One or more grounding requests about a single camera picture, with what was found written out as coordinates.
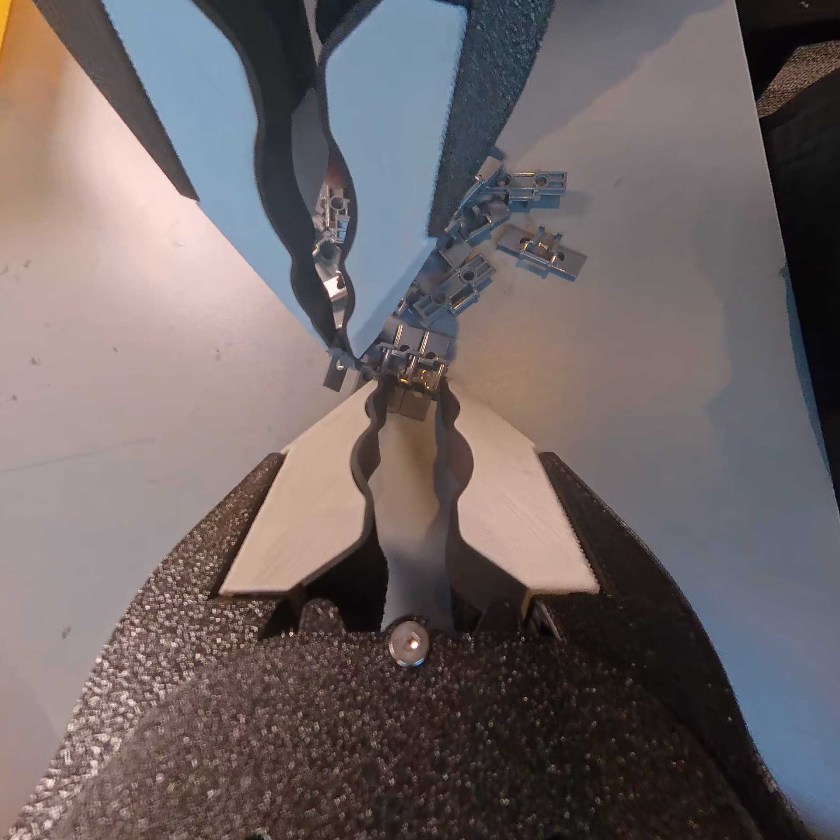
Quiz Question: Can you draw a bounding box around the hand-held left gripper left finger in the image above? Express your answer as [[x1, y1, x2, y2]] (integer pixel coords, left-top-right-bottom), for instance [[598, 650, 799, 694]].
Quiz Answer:
[[218, 381, 385, 632]]

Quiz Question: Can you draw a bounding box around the grey desk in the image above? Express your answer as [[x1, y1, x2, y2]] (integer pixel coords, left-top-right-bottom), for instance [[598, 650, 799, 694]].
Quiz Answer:
[[0, 0, 840, 821]]

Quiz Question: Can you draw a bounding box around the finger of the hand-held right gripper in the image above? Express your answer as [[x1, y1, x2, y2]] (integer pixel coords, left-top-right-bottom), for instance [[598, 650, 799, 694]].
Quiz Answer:
[[100, 0, 358, 362], [317, 0, 471, 363]]

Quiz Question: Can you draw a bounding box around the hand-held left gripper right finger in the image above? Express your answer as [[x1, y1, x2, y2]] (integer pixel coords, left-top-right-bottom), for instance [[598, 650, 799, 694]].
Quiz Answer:
[[433, 382, 600, 632]]

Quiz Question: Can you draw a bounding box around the small grey track link cluster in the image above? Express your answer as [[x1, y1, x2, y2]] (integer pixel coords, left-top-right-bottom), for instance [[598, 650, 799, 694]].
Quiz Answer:
[[308, 157, 587, 332]]

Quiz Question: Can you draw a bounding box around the short grey track link chain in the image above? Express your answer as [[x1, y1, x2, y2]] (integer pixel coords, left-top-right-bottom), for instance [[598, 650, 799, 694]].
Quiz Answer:
[[326, 315, 457, 421]]

